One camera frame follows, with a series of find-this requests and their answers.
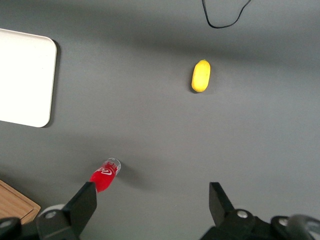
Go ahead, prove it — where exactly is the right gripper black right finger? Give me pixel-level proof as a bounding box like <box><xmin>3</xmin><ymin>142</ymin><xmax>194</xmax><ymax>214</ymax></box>
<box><xmin>199</xmin><ymin>181</ymin><xmax>258</xmax><ymax>240</ymax></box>

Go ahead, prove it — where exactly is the yellow lemon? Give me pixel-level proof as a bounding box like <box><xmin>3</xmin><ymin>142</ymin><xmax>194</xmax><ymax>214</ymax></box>
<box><xmin>191</xmin><ymin>58</ymin><xmax>212</xmax><ymax>94</ymax></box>

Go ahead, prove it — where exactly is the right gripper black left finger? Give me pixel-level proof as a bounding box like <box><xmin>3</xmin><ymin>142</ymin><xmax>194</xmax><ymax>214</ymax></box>
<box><xmin>36</xmin><ymin>181</ymin><xmax>98</xmax><ymax>240</ymax></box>

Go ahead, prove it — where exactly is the thin black looped cable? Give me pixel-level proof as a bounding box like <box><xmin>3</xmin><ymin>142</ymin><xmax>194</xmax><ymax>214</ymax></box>
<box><xmin>201</xmin><ymin>0</ymin><xmax>252</xmax><ymax>29</ymax></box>

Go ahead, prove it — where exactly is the dark grey table mat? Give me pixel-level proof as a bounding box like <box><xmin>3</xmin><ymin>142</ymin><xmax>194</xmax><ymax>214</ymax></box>
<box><xmin>0</xmin><ymin>0</ymin><xmax>320</xmax><ymax>240</ymax></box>

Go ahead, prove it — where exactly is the beige rectangular tray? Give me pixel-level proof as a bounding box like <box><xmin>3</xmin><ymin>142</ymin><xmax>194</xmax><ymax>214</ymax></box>
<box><xmin>0</xmin><ymin>28</ymin><xmax>58</xmax><ymax>129</ymax></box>

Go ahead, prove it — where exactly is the red cola bottle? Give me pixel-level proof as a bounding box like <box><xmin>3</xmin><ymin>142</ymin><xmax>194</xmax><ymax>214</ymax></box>
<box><xmin>89</xmin><ymin>157</ymin><xmax>122</xmax><ymax>195</ymax></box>

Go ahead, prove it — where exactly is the wooden drawer cabinet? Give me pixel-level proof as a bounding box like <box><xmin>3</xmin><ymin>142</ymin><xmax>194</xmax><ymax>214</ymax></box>
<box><xmin>0</xmin><ymin>178</ymin><xmax>42</xmax><ymax>226</ymax></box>

